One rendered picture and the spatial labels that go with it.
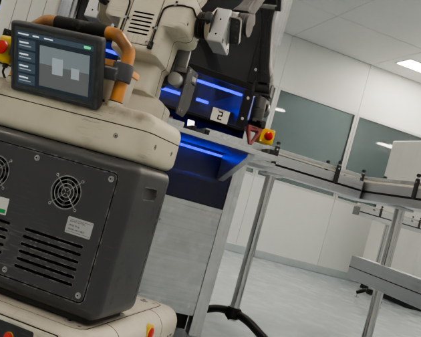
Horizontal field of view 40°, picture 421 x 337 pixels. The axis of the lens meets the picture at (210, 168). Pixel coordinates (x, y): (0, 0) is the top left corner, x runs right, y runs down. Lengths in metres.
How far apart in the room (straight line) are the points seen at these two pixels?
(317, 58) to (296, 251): 2.60
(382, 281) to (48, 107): 1.89
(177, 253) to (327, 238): 5.62
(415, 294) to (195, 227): 1.00
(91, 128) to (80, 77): 0.13
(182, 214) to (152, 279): 0.32
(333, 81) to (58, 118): 6.87
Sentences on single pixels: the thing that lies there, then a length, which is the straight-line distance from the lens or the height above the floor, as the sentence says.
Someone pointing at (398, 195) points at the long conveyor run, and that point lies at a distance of 2.91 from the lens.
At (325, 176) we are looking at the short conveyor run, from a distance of 3.06.
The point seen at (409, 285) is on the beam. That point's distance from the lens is 2.74.
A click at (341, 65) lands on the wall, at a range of 8.27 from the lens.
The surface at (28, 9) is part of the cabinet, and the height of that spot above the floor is 1.09.
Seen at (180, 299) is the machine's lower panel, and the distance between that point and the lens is 2.77.
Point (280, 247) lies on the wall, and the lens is 7.94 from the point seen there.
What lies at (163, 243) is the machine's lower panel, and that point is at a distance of 2.70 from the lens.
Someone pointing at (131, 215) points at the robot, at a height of 0.56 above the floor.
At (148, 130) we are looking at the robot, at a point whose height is 0.77.
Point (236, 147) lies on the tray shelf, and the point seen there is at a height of 0.87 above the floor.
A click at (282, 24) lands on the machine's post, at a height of 1.53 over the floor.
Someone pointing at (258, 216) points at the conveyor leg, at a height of 0.61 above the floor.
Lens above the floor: 0.67
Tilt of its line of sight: 2 degrees up
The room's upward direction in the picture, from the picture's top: 16 degrees clockwise
